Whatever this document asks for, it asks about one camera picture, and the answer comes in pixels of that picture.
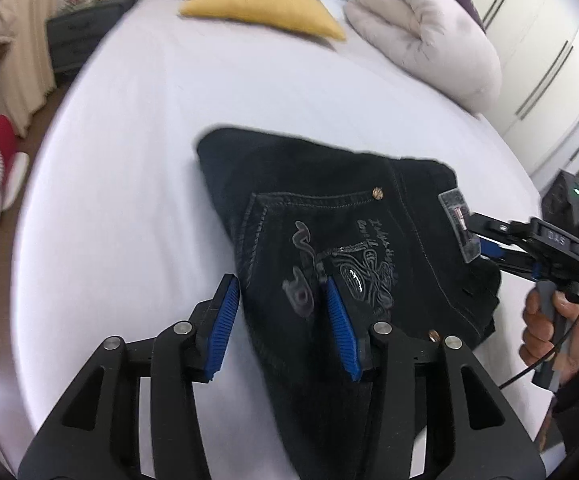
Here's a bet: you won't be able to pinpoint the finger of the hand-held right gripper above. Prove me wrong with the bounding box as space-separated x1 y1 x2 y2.
469 211 533 241
479 241 540 281

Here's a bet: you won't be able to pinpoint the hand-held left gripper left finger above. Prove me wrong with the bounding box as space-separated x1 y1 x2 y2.
16 274 241 480

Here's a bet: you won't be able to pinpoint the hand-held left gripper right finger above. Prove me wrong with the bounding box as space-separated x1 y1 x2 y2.
319 260 545 480

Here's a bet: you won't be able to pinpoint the black denim pants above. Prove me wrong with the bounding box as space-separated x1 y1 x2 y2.
196 127 501 480

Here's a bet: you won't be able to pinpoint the person's right hand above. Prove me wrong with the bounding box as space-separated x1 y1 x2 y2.
519 290 579 386

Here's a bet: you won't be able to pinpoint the cream wardrobe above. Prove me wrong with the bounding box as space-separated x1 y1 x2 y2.
462 0 579 176

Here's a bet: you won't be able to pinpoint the white bed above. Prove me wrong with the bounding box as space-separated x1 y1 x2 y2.
12 0 555 480

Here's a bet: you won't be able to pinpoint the folded beige duvet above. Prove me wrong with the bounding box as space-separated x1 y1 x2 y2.
344 0 503 113

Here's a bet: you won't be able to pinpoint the yellow pillow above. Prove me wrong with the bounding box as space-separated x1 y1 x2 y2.
178 0 347 42

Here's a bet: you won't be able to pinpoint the grey nightstand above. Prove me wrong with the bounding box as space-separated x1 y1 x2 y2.
45 1 137 78

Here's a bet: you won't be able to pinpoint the beige curtain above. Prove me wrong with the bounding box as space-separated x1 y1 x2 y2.
0 0 62 138

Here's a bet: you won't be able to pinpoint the black cable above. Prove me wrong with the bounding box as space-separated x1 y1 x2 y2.
498 290 579 391

